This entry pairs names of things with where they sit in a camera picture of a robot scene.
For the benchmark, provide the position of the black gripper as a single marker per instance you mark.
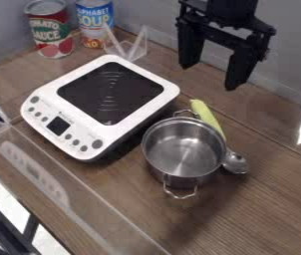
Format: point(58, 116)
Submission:
point(227, 13)

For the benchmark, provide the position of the silver pot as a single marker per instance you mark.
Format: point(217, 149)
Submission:
point(185, 151)

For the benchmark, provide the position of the white and black stove top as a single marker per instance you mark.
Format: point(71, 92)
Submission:
point(91, 108)

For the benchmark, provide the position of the alphabet soup can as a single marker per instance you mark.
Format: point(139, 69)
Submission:
point(95, 15)

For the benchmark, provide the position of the tomato sauce can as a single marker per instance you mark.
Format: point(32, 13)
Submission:
point(50, 27)

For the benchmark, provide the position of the clear acrylic front barrier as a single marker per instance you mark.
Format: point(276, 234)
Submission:
point(87, 209)

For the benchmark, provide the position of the clear acrylic corner bracket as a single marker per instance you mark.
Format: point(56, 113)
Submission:
point(126, 49)

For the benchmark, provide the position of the green handled spoon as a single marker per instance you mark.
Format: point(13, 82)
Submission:
point(234, 162)

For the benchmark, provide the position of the black table leg frame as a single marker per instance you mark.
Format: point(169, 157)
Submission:
point(15, 242)

